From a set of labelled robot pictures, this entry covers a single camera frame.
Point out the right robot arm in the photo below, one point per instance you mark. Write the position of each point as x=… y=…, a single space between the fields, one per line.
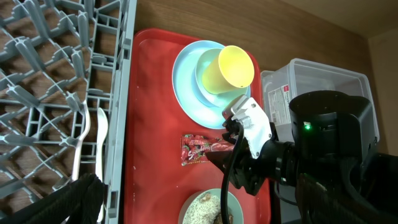
x=332 y=162

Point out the light blue plate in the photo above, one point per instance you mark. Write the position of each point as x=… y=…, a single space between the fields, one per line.
x=182 y=78

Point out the red plastic tray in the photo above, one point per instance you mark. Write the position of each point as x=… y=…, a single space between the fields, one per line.
x=156 y=183

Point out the light blue bowl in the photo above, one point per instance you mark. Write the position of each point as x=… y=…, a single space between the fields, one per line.
x=208 y=99

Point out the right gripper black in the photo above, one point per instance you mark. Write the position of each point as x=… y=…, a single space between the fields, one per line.
x=238 y=166

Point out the red strawberry candy wrapper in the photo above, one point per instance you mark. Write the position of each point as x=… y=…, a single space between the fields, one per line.
x=194 y=148

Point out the white plastic spoon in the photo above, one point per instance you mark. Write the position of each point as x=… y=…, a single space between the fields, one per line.
x=102 y=131

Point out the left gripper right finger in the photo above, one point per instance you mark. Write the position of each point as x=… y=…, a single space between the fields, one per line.
x=318 y=204

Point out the grey dishwasher rack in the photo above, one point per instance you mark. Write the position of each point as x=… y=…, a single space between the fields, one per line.
x=54 y=56

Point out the yellow plastic cup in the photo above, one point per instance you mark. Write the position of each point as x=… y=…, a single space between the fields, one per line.
x=230 y=70

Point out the white plastic fork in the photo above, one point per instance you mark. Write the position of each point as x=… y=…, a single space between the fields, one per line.
x=77 y=156

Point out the clear plastic bin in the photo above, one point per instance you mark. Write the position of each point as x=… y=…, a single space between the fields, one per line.
x=302 y=76

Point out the green bowl with rice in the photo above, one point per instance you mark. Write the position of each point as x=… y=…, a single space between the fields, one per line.
x=204 y=207

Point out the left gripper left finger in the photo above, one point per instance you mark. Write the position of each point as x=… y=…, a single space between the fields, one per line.
x=77 y=202

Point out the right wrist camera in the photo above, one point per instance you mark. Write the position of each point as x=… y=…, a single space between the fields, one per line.
x=256 y=126

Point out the black plastic tray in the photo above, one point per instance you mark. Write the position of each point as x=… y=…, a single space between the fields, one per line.
x=284 y=207

